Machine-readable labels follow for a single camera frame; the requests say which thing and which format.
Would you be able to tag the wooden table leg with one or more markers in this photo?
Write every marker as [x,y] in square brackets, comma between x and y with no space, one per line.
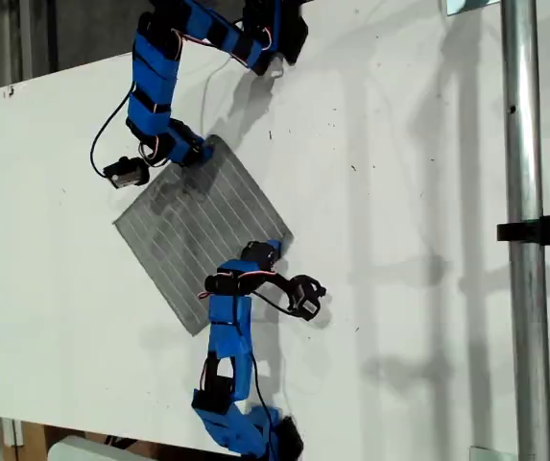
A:
[32,442]

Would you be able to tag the grey striped towel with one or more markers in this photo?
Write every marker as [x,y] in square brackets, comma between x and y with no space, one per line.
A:
[198,230]

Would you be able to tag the white box under table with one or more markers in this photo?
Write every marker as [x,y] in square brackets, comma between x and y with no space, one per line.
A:
[97,451]

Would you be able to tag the steel post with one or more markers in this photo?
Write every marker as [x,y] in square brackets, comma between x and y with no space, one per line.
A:
[526,240]

